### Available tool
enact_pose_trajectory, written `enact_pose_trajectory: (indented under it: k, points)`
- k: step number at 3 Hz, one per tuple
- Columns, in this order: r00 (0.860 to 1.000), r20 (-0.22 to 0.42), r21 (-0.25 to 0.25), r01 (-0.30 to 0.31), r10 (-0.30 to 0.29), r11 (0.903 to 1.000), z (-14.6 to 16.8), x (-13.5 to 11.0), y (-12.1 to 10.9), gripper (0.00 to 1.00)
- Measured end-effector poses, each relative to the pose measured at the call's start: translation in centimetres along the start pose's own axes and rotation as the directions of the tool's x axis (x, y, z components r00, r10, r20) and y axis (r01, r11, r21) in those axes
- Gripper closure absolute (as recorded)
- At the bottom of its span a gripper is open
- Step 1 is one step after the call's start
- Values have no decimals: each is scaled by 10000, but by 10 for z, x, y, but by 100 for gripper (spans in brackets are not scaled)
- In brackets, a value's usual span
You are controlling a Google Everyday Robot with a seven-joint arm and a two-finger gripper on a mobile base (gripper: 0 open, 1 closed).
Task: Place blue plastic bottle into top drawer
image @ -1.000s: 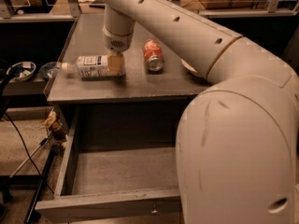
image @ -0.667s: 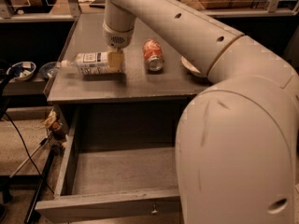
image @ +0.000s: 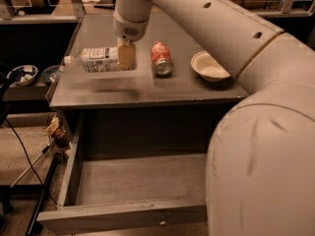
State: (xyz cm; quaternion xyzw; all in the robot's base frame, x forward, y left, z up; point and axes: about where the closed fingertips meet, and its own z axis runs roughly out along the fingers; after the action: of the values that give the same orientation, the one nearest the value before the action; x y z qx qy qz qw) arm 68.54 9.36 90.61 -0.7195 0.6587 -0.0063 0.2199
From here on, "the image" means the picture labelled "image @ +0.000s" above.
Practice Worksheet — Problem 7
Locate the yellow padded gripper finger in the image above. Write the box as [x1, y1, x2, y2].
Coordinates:
[117, 38, 136, 70]

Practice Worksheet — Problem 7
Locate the clear plastic water bottle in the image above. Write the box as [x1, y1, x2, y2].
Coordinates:
[64, 47, 129, 73]

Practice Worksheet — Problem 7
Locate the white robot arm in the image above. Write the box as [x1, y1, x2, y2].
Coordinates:
[114, 0, 315, 236]

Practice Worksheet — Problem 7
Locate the open grey top drawer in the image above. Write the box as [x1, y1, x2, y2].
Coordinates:
[37, 113, 207, 235]

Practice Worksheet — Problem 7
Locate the small drawer knob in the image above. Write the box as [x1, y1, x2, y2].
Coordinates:
[158, 214, 167, 226]

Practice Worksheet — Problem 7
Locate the red soda can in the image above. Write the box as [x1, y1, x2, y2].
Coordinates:
[150, 41, 173, 76]

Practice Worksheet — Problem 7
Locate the long grey shelf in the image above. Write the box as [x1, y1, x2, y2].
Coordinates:
[0, 9, 315, 102]

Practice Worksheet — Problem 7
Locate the grey cabinet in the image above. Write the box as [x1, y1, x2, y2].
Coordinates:
[45, 11, 250, 155]

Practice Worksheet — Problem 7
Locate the white paper bowl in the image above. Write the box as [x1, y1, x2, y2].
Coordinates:
[191, 51, 230, 83]

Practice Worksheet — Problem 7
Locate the blue glass bowl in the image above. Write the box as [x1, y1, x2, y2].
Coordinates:
[40, 65, 63, 85]

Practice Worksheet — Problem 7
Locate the blue white bowl with items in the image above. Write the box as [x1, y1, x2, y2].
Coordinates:
[7, 65, 38, 87]

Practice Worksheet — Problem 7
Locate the small brown figurine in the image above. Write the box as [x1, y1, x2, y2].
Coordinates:
[44, 115, 70, 156]

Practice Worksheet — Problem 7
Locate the black tripod stand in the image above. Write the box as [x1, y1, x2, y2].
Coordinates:
[0, 62, 59, 236]

